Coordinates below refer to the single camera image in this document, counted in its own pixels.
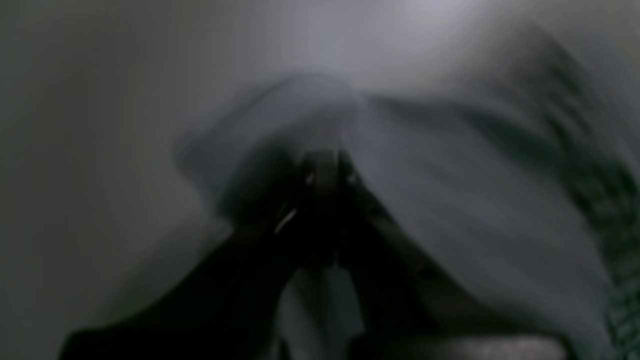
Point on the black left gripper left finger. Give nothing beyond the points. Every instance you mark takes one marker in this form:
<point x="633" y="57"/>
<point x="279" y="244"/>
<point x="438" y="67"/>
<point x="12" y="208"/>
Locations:
<point x="225" y="307"/>

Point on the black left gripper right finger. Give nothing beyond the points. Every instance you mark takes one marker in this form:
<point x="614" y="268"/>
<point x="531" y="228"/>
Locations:
<point x="410" y="307"/>

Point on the grey T-shirt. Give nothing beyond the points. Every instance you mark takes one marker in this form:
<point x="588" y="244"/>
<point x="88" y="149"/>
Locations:
<point x="523" y="184"/>

